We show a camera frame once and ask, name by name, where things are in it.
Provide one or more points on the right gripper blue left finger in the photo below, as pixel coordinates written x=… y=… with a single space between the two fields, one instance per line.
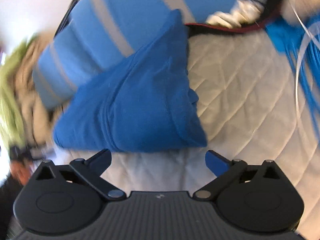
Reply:
x=99 y=162

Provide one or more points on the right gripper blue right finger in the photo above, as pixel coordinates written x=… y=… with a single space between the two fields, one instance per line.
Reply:
x=216 y=163

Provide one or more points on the blue fleece jacket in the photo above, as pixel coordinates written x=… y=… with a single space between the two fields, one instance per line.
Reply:
x=143 y=104

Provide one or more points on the beige comforter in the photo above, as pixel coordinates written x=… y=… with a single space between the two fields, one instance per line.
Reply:
x=36 y=120

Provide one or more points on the white quilted bedspread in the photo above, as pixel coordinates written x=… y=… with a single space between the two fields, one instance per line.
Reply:
x=249 y=109

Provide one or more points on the light green blanket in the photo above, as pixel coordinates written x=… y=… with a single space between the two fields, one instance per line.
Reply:
x=12 y=127

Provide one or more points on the blue striped pillow left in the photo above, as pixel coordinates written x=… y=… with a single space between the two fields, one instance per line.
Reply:
x=91 y=43

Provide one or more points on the bright blue knitted cloth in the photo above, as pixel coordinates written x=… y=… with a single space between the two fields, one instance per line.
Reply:
x=300 y=44

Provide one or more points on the plush teddy bear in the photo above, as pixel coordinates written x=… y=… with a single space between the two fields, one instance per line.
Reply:
x=291 y=10

